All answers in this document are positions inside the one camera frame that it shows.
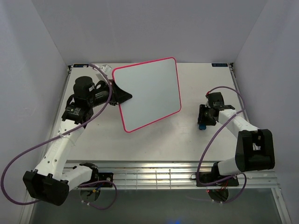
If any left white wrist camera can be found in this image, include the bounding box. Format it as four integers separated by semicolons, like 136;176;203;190
96;64;112;80

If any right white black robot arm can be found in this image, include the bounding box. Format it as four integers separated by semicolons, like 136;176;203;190
195;92;275;186

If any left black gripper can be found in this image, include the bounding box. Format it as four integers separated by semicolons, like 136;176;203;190
87;79;133;108

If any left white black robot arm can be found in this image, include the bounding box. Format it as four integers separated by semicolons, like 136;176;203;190
23;76;133;206

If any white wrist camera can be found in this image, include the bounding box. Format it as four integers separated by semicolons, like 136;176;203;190
96;64;112;80
206;92;210;107

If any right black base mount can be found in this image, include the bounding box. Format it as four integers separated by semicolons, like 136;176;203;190
190;172;239;187

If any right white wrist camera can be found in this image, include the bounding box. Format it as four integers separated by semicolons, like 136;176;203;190
206;92;210;107

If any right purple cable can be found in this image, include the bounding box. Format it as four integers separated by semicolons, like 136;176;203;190
195;86;248;204

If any pink framed whiteboard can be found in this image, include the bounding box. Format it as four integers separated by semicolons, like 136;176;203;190
112;57;182;133

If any aluminium rail frame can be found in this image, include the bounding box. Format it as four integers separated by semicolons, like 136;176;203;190
25;161;281;191

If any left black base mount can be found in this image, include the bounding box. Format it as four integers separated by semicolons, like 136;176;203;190
94;172;114;188

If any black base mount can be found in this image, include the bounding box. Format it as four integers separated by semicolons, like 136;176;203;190
94;172;114;188
190;172;239;187

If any blue bone-shaped eraser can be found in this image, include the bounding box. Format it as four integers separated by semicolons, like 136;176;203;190
198;124;206;130

